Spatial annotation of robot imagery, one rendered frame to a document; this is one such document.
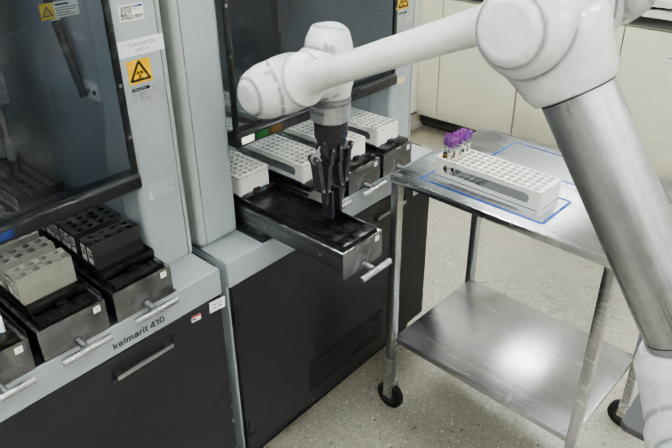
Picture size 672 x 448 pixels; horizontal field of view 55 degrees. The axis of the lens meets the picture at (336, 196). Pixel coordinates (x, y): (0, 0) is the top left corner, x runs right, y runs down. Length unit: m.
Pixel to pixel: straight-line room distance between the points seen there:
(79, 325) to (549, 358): 1.28
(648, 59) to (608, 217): 2.57
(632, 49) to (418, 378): 1.97
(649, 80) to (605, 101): 2.59
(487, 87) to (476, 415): 2.17
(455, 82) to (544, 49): 3.14
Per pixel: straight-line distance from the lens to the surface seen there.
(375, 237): 1.46
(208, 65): 1.43
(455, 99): 3.99
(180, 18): 1.37
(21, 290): 1.34
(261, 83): 1.20
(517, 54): 0.83
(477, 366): 1.93
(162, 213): 1.46
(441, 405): 2.20
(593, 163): 0.90
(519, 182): 1.56
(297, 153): 1.71
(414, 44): 1.15
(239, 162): 1.69
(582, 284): 2.84
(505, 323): 2.09
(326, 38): 1.33
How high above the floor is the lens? 1.57
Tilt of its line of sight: 28 degrees down
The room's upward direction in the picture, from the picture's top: 1 degrees counter-clockwise
